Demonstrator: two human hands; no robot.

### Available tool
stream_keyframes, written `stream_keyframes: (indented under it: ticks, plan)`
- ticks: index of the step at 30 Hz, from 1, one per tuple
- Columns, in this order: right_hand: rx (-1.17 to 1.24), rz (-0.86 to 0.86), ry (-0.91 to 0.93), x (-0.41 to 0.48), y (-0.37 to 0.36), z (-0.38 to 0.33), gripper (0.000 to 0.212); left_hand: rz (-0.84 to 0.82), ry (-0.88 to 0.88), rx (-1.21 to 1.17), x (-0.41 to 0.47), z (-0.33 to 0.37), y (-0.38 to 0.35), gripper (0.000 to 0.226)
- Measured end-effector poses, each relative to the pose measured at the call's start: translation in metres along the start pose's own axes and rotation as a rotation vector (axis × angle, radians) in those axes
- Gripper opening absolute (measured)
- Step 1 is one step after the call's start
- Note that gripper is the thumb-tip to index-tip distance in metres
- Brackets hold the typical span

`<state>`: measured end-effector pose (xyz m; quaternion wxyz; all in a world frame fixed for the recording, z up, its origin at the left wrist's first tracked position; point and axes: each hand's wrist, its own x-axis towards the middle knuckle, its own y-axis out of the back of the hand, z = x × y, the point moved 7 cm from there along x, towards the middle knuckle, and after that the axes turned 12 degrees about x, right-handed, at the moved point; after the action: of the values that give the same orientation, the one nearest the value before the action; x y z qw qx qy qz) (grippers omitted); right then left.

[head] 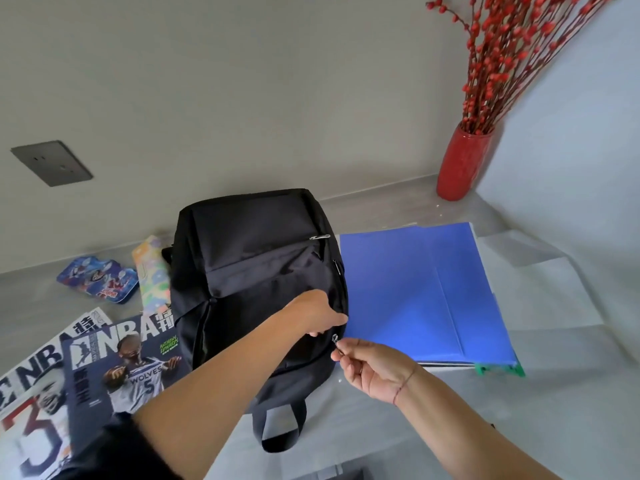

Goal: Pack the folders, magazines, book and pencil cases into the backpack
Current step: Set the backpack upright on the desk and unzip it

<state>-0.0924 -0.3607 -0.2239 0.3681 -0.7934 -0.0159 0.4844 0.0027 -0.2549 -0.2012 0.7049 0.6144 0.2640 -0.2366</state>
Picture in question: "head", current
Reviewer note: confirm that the person's right hand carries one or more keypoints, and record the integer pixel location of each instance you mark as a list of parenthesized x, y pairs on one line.
[(375, 369)]

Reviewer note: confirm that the person's left hand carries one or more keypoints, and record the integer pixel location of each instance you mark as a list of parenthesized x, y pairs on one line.
[(317, 312)]

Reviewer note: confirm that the blue folder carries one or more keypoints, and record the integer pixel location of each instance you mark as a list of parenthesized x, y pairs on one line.
[(410, 294)]

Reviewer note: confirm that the black backpack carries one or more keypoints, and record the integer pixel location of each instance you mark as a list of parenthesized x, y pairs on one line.
[(250, 254)]

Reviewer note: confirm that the pastel colourful pencil pouch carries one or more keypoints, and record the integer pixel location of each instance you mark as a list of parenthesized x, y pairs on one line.
[(152, 279)]

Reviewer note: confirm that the dark blue basketball magazine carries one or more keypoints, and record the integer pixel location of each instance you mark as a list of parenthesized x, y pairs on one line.
[(130, 354)]

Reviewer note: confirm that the blue cartoon pencil tin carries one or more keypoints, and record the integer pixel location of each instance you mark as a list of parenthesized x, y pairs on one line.
[(97, 279)]

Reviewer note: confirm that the white basketball magazine red numeral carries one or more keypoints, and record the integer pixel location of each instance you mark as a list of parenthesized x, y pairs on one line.
[(35, 429)]

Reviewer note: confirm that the person's left forearm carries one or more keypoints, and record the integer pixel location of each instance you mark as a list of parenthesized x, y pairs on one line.
[(220, 394)]

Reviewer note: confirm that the person's right forearm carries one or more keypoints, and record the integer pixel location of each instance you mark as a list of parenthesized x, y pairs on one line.
[(465, 439)]

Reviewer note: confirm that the person's black top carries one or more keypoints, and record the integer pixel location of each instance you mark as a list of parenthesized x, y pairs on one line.
[(115, 454)]

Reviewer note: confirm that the red vase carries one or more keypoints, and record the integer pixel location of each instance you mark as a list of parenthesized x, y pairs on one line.
[(462, 164)]

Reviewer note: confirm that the red berry branches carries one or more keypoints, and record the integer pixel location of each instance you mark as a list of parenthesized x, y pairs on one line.
[(495, 69)]

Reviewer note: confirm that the grey wall socket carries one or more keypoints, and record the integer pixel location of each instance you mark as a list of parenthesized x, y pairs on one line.
[(50, 163)]

